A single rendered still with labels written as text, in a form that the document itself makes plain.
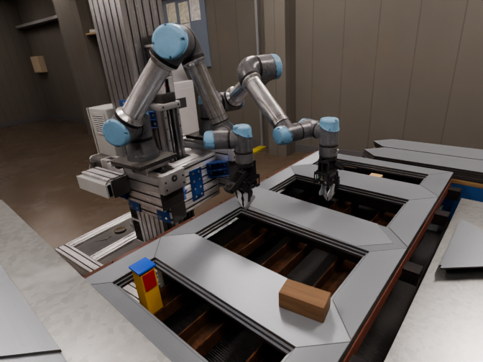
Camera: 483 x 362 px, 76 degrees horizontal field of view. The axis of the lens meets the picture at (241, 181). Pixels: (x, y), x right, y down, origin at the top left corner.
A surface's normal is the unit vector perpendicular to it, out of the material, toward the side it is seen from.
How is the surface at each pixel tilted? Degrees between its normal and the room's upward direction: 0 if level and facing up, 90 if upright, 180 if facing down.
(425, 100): 90
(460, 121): 90
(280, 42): 90
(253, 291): 0
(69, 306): 0
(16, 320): 0
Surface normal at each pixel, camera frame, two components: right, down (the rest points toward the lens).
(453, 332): -0.07, -0.92
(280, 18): -0.59, 0.36
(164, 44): -0.07, 0.30
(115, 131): -0.23, 0.48
